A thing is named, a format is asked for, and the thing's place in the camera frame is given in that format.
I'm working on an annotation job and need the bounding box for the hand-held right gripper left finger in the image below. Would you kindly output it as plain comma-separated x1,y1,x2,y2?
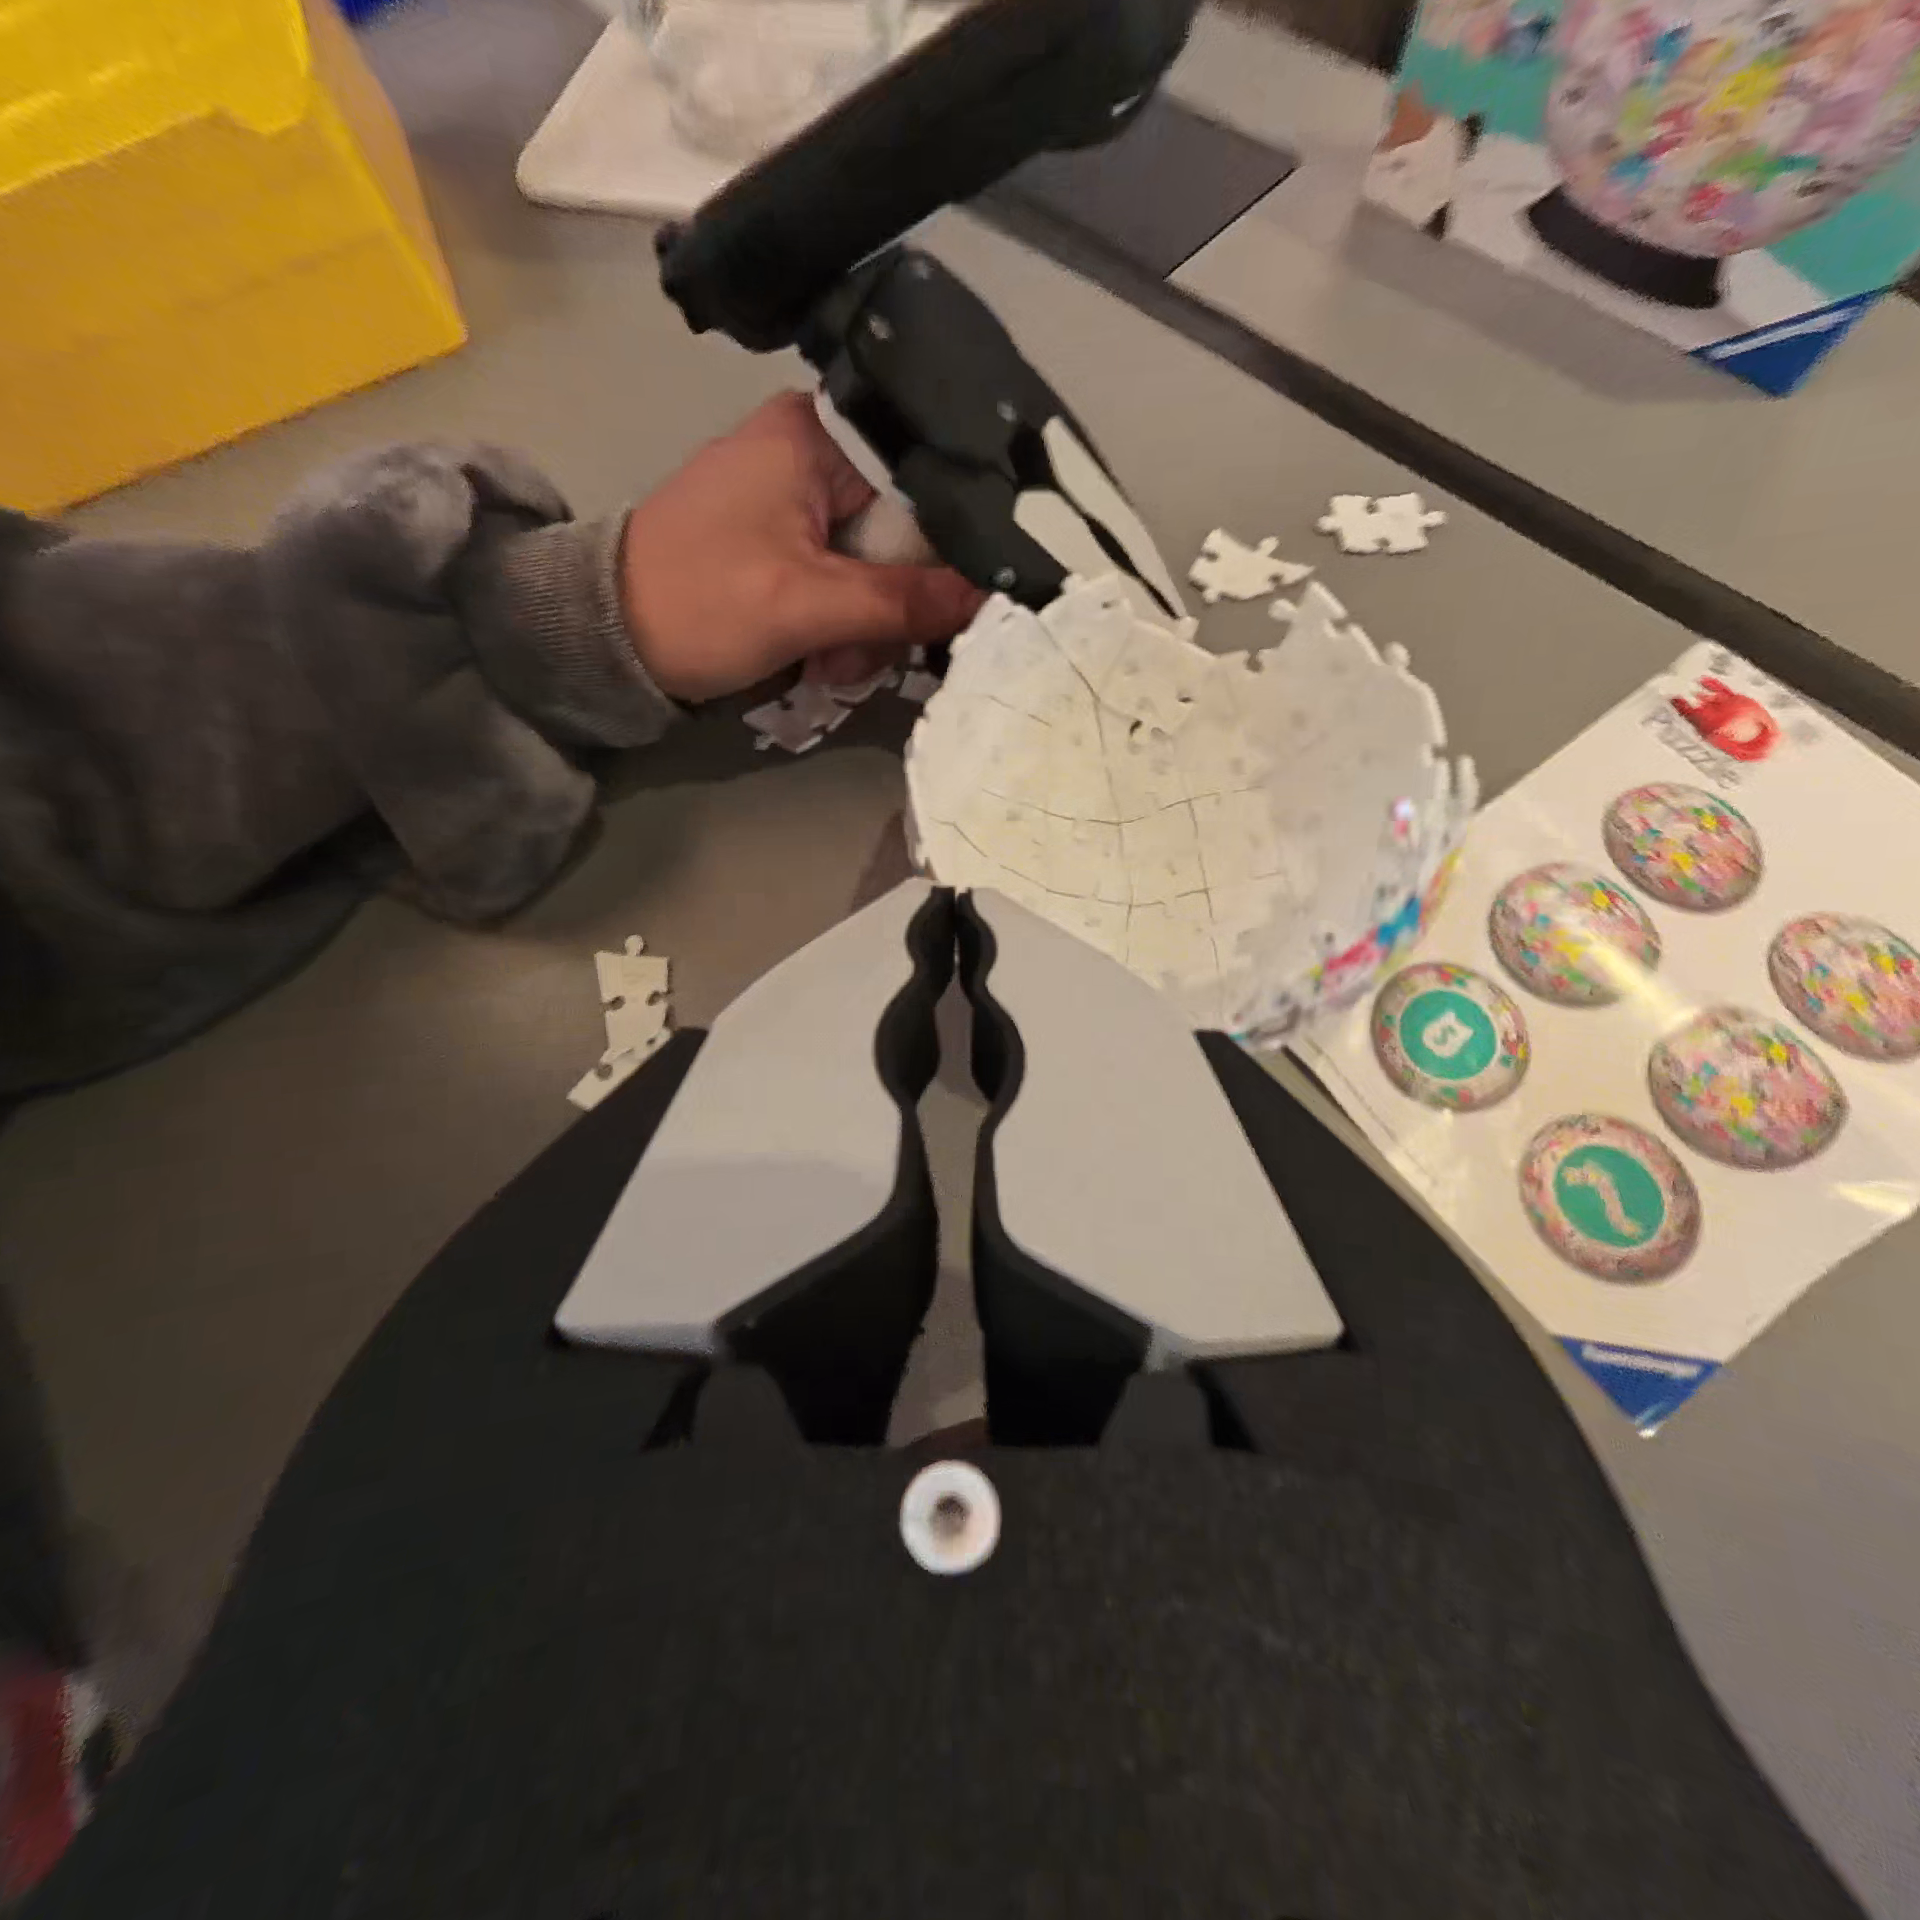
555,884,963,1361

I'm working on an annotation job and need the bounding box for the puzzle box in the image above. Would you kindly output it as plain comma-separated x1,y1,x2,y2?
1362,0,1920,401

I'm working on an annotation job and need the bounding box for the yellow object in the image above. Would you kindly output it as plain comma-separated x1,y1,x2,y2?
0,0,472,518

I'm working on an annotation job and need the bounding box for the person's left hand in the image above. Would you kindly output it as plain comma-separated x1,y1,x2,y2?
620,390,988,707

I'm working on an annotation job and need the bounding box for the colourful puzzle ball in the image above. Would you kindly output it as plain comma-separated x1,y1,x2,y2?
904,575,1481,1051

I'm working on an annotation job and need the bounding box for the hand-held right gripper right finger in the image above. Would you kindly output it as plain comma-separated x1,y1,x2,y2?
953,887,1345,1370

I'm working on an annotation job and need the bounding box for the white stand base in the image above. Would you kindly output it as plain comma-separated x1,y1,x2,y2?
516,0,963,214

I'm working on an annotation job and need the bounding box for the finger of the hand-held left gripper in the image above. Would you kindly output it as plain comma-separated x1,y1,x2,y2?
1040,412,1194,621
1016,486,1126,588

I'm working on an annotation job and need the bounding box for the person's dark grey hoodie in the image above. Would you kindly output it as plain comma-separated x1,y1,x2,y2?
0,1276,91,1667

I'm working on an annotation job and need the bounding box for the person's left forearm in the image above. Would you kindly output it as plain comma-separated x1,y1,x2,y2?
0,442,684,1097

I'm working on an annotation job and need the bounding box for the puzzle instruction sheet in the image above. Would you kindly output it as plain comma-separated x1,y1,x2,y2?
1289,642,1920,1434

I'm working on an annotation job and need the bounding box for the black table divider strip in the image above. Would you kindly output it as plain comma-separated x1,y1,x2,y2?
991,194,1920,753

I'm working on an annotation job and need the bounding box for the red fabric item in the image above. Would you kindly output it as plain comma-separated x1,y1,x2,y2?
0,1651,96,1910

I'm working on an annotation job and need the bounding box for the black mat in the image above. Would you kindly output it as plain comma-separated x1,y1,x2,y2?
1020,97,1298,282

